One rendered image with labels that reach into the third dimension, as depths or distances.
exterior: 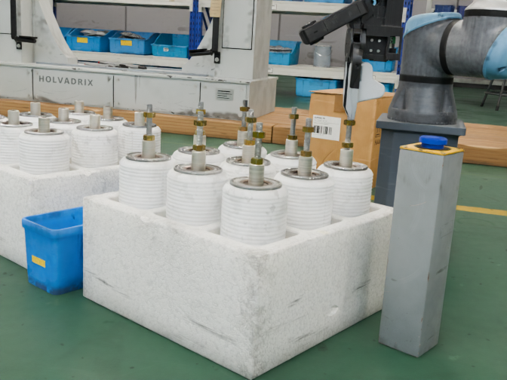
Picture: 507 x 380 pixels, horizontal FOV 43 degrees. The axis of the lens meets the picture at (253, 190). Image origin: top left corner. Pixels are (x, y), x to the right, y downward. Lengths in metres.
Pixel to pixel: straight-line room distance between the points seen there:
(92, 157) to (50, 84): 2.09
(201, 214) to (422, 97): 0.64
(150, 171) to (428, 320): 0.49
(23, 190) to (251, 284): 0.56
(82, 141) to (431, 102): 0.73
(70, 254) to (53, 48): 2.52
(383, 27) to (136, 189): 0.47
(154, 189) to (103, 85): 2.26
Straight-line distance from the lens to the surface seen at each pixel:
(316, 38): 1.06
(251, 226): 0.89
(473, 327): 1.18
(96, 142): 1.35
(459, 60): 1.39
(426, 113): 1.42
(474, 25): 1.38
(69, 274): 1.18
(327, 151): 2.15
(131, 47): 6.16
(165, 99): 3.15
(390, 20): 1.08
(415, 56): 1.44
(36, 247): 1.19
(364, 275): 1.09
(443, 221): 0.98
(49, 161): 1.30
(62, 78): 3.40
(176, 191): 0.97
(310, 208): 0.98
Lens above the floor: 0.45
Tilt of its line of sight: 13 degrees down
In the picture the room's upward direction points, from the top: 4 degrees clockwise
